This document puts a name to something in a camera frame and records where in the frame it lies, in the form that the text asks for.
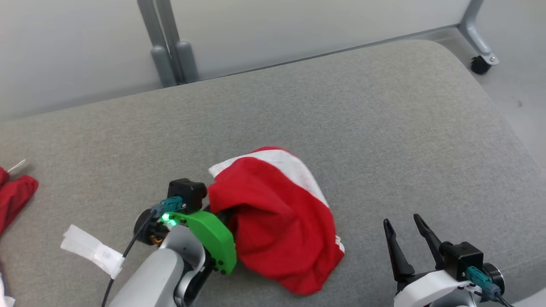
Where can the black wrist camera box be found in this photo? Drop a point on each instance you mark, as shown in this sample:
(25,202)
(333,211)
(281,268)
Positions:
(463,258)
(187,192)

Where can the white tape tag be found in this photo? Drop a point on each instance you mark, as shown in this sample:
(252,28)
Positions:
(89,249)

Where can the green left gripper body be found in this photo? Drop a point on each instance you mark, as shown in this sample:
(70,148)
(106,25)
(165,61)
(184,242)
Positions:
(213,238)

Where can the red shirt with white trim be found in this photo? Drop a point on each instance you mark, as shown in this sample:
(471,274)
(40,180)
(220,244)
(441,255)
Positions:
(15,196)

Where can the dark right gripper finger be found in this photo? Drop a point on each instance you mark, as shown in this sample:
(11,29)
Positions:
(428,241)
(396,256)

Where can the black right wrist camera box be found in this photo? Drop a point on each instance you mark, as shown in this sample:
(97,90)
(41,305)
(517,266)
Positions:
(463,258)

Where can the red shorts with white waistband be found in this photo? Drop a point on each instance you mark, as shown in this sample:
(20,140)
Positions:
(277,213)

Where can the grey metal leg with bracket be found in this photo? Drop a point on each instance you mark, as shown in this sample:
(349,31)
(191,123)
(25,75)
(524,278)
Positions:
(475,34)

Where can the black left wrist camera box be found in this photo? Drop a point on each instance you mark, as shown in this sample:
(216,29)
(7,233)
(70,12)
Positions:
(187,192)

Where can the white cloth piece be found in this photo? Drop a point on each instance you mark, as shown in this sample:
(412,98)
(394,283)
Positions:
(5,294)

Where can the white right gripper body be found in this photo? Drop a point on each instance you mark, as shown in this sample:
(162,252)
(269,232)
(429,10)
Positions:
(431,292)

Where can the grey metal frame post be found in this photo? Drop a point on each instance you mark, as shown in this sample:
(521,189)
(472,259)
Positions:
(185,59)
(162,59)

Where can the black caster wheel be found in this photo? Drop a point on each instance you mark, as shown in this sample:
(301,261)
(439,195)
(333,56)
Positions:
(480,65)

